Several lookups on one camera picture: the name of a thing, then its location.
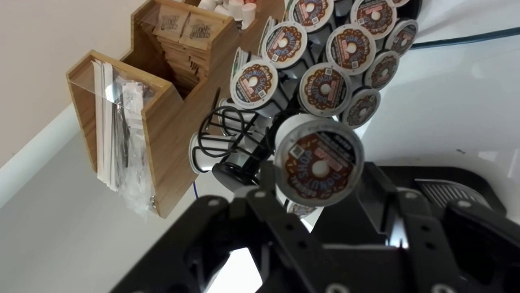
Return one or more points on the wooden condiment organizer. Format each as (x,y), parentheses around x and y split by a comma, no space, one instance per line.
(184,56)

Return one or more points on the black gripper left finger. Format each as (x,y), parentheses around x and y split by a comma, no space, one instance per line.
(267,183)

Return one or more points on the black coffee pod carousel stand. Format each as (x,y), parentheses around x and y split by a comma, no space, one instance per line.
(326,58)

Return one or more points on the black Keurig coffee machine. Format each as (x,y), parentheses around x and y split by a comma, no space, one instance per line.
(441,185)

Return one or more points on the coffee pod with donut lid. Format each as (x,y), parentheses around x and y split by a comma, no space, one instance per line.
(318,162)

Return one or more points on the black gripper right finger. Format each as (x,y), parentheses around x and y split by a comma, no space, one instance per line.
(376,188)

